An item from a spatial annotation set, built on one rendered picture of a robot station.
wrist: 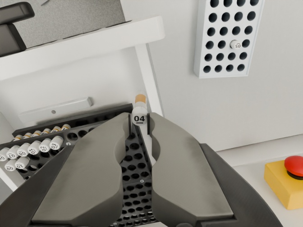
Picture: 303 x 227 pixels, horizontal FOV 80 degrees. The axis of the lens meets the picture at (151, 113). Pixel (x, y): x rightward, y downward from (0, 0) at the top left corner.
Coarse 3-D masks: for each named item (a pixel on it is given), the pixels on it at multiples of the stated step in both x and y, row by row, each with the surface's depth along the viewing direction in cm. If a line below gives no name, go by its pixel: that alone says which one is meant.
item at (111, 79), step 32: (64, 64) 25; (96, 64) 25; (128, 64) 25; (0, 96) 27; (32, 96) 27; (64, 96) 27; (96, 96) 27; (128, 96) 28; (160, 96) 24; (0, 128) 27; (160, 224) 36
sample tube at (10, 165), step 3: (12, 159) 24; (15, 159) 25; (9, 162) 24; (12, 162) 24; (15, 162) 24; (6, 165) 23; (9, 165) 23; (12, 165) 23; (6, 168) 23; (9, 168) 24; (12, 168) 24; (15, 168) 24
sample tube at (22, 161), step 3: (27, 156) 24; (18, 159) 24; (21, 159) 24; (24, 159) 24; (27, 159) 24; (18, 162) 23; (21, 162) 23; (24, 162) 24; (27, 162) 24; (15, 165) 23; (18, 165) 23; (21, 165) 23; (24, 165) 23; (21, 168) 24
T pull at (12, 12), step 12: (0, 12) 15; (12, 12) 15; (24, 12) 15; (0, 24) 16; (12, 24) 16; (0, 36) 16; (12, 36) 16; (0, 48) 17; (12, 48) 17; (24, 48) 17
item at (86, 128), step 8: (72, 128) 23; (80, 128) 22; (88, 128) 22; (40, 136) 23; (48, 136) 23; (80, 136) 23; (0, 144) 24; (8, 144) 23; (16, 144) 23; (64, 144) 23
